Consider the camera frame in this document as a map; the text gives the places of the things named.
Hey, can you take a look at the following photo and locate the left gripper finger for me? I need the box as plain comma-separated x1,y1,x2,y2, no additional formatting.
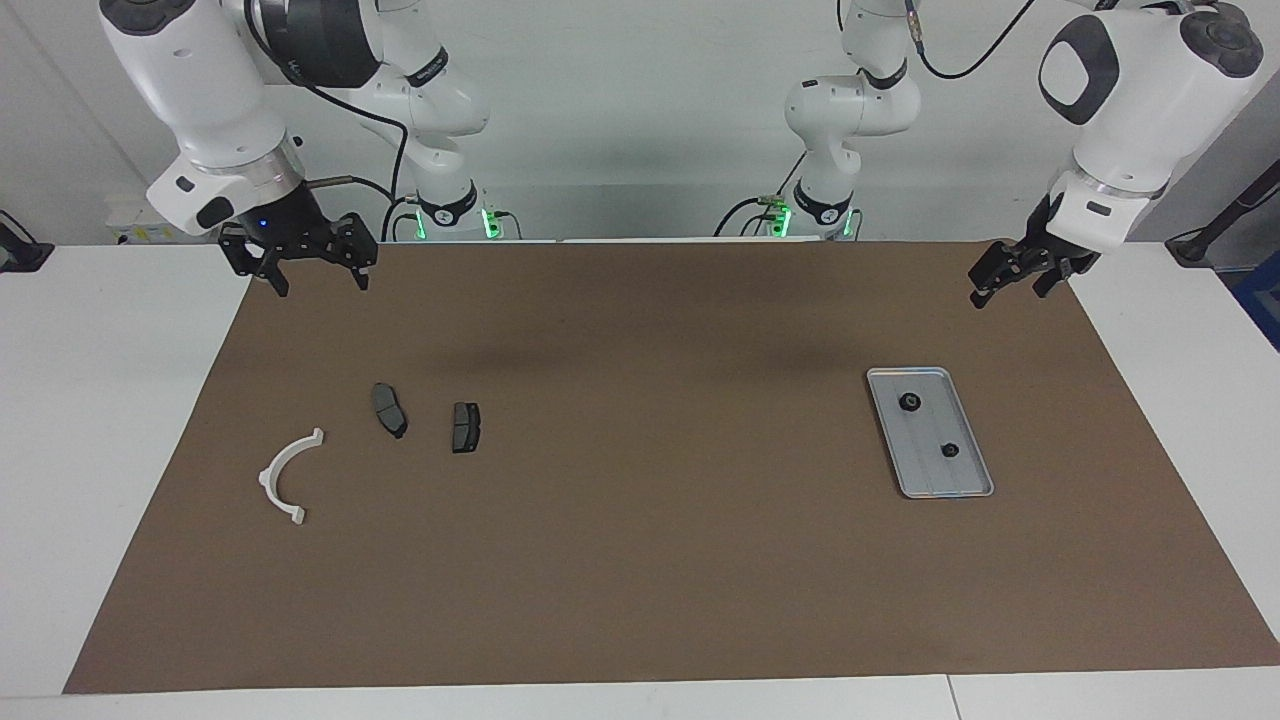
1033,257,1077,299
968,240,1033,309

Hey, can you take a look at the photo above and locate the silver metal tray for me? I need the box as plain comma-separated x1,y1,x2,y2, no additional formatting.
865,366,996,500

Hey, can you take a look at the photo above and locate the curved dark brake pad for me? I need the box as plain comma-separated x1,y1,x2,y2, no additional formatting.
371,382,409,441

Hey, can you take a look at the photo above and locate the black stand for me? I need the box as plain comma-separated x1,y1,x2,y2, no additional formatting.
1165,155,1280,269

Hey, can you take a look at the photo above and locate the blue object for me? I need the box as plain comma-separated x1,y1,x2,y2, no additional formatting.
1228,250,1280,351

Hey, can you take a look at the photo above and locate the black table clamp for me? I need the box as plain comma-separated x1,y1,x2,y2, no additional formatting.
0,208,54,273

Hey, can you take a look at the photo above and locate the brown table mat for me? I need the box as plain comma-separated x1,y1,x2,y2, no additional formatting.
62,240,1280,696

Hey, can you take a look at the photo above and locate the black base cable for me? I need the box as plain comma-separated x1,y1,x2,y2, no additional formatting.
380,195,421,243
713,150,809,238

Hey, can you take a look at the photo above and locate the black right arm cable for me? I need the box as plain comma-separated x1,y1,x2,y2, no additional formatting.
243,0,413,236

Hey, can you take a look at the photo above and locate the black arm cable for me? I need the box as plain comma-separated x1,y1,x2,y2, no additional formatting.
243,0,413,236
903,0,1041,82

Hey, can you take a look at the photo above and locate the white wall box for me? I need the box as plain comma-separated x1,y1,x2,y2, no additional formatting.
105,195,189,246

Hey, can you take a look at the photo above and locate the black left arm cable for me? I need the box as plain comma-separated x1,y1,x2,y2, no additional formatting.
903,0,1041,82

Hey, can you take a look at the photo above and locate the white semicircular bracket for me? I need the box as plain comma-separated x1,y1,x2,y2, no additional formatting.
258,428,326,527

